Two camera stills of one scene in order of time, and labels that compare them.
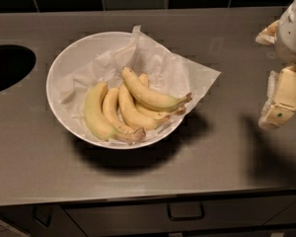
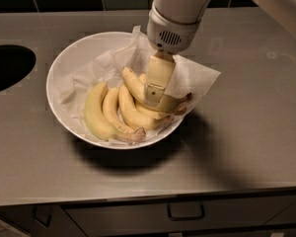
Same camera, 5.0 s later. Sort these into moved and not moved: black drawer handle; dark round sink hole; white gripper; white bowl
Moved: white gripper
Not moved: dark round sink hole; white bowl; black drawer handle
